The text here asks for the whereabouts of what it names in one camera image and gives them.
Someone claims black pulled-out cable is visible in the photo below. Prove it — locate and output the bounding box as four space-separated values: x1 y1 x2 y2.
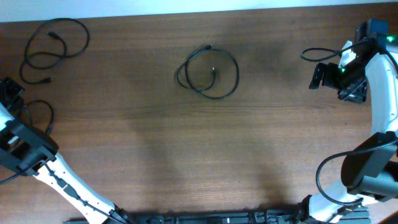
19 17 91 85

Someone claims black cable bundle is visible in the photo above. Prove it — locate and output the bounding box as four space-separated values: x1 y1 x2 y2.
175 44 240 101

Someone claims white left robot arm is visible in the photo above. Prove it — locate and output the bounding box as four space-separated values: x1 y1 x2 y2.
1 77 134 223

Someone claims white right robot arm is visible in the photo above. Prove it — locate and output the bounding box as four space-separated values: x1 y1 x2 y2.
266 19 397 223

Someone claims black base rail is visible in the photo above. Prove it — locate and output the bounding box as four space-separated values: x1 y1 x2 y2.
63 207 371 224

